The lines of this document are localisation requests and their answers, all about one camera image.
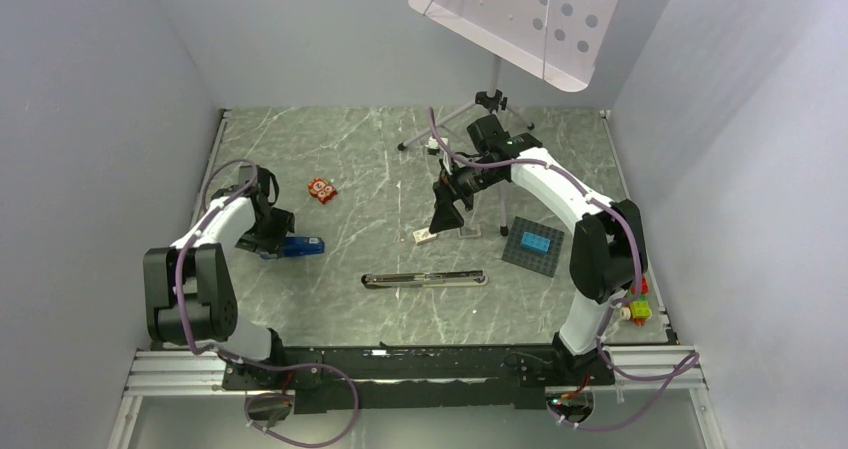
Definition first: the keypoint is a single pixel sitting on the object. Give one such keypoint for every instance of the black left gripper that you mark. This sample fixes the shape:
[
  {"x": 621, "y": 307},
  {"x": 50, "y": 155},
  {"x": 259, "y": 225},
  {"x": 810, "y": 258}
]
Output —
[{"x": 283, "y": 224}]

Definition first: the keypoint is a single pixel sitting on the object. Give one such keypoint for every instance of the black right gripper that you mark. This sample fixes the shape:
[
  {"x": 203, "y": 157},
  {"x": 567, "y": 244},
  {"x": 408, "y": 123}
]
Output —
[{"x": 446, "y": 189}]

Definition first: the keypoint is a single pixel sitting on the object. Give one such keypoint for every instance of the staple box tray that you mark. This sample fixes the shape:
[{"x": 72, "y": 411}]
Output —
[{"x": 469, "y": 232}]

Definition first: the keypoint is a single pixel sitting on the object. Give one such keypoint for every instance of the blue black stapler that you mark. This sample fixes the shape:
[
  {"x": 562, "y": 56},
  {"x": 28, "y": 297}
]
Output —
[{"x": 295, "y": 246}]

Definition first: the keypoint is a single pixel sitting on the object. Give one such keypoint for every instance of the white staple box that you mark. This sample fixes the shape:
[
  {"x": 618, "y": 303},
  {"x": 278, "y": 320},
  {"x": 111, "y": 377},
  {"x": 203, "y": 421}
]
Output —
[{"x": 423, "y": 236}]

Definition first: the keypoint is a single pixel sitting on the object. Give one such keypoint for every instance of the black silver stapler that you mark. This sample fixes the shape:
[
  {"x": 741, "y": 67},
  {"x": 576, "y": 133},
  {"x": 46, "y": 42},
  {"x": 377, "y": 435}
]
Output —
[{"x": 471, "y": 278}]

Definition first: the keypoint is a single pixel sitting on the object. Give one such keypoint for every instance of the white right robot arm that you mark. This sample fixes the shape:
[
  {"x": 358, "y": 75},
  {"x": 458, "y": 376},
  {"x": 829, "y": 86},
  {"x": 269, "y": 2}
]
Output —
[{"x": 608, "y": 253}]

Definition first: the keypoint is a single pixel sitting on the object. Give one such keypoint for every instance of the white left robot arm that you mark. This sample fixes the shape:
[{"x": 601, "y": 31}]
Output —
[{"x": 190, "y": 299}]

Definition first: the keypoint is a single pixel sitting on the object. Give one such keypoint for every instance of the red cartoon eraser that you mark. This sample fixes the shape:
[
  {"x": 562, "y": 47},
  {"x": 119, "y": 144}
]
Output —
[{"x": 322, "y": 189}]

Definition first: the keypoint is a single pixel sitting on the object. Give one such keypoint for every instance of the blue lego brick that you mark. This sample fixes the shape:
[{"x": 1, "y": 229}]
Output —
[{"x": 535, "y": 243}]

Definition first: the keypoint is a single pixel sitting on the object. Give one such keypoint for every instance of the dark grey lego baseplate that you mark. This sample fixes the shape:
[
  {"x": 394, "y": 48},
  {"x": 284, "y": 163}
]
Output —
[{"x": 543, "y": 264}]

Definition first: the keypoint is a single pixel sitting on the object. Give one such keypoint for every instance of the colourful lego toy car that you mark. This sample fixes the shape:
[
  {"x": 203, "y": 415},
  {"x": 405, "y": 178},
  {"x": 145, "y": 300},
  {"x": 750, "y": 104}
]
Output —
[{"x": 638, "y": 311}]

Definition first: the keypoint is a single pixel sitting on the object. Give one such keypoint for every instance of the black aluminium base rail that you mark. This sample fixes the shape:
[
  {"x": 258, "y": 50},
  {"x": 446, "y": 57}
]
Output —
[{"x": 388, "y": 377}]

